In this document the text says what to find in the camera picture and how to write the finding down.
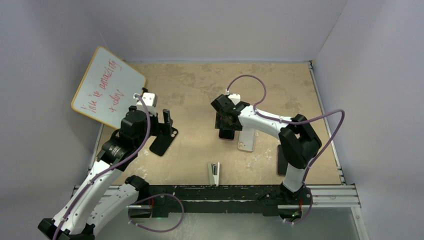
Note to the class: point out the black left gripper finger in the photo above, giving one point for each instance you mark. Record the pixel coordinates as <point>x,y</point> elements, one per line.
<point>168,130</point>
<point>167,118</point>

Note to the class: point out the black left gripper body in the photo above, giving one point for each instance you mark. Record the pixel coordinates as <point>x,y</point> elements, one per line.
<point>155,125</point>

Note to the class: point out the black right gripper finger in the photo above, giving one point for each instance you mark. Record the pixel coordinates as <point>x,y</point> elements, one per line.
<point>217,124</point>
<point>235,127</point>

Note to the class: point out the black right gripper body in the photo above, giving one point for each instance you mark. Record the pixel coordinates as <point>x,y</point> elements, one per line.
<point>224,123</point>

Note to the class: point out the purple smartphone black screen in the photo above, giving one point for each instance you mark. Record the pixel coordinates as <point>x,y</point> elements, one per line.
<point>225,134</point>

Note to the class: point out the white phone case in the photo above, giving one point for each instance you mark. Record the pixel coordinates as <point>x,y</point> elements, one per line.
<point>246,139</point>

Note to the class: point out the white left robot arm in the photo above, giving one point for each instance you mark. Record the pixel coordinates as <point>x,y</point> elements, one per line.
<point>86,213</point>

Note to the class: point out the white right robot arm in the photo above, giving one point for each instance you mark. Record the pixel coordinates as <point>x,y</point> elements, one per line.
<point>299,143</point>

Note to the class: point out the black phone case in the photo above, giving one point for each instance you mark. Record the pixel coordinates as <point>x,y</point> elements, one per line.
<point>162,142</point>

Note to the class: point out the white stapler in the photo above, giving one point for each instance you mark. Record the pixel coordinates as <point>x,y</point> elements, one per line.
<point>214,173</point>

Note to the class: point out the yellow framed whiteboard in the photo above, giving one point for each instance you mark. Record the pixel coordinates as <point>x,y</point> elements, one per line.
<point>107,88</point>

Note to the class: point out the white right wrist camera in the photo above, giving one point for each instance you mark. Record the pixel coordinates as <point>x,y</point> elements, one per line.
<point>234,97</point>

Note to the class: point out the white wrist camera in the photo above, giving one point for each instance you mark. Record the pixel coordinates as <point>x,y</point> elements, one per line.
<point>234,97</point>
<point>146,103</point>

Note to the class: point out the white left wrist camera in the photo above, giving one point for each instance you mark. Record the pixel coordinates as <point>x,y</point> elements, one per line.
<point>146,103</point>

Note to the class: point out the black aluminium mounting rail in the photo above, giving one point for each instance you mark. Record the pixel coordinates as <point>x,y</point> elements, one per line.
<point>158,201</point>

